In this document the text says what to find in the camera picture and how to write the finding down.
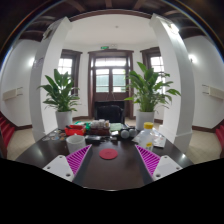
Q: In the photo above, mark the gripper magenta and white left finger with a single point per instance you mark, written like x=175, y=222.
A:
x=67, y=167

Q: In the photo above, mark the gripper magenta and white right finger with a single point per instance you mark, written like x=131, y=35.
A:
x=157, y=166

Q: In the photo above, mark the white paper cup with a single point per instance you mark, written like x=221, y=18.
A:
x=75, y=142

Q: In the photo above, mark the clear plastic bag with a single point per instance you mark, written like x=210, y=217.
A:
x=159, y=139

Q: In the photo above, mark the clear bottle with yellow cap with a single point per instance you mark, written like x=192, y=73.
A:
x=146, y=136

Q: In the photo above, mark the red box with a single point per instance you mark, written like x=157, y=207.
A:
x=75, y=130

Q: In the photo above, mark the red round coaster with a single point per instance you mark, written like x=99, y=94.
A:
x=108, y=154

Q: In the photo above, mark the grey round speaker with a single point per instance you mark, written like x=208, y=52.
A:
x=124, y=134

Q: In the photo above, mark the tray of small jars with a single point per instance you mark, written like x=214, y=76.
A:
x=100, y=127

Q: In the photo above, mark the green paper sheet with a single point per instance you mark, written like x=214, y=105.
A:
x=116, y=126

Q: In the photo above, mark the black office chair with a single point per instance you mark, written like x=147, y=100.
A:
x=112, y=113

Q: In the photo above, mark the left potted green plant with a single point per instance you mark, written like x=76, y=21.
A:
x=60, y=96

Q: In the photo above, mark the potted green plant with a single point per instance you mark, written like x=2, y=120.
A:
x=149, y=93
x=60, y=96

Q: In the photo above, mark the right potted green plant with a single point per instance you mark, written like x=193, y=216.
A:
x=149, y=93

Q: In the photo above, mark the dark wooden double door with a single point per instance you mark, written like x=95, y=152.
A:
x=107, y=71

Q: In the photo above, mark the right white wall radiator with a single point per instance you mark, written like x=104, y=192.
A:
x=214, y=92

